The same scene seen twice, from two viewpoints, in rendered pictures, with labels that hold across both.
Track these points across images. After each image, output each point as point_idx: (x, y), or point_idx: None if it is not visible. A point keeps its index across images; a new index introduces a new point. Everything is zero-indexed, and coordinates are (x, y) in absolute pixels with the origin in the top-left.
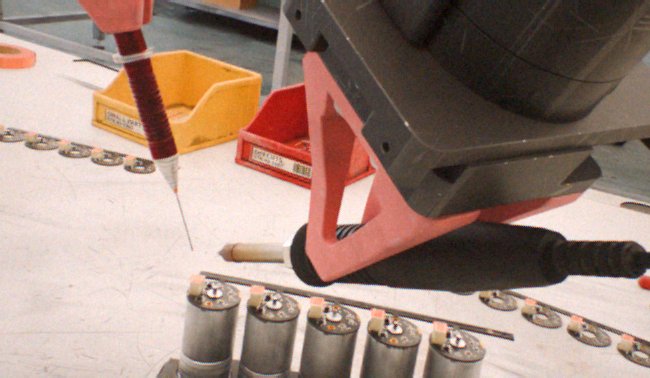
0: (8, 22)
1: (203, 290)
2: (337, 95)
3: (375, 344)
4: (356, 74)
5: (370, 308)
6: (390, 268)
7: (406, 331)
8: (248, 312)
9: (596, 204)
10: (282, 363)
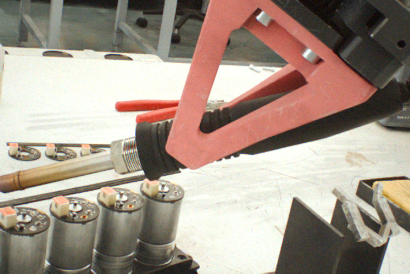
0: None
1: None
2: (273, 10)
3: (118, 215)
4: None
5: (85, 190)
6: (269, 139)
7: (127, 196)
8: (8, 234)
9: (35, 58)
10: (44, 265)
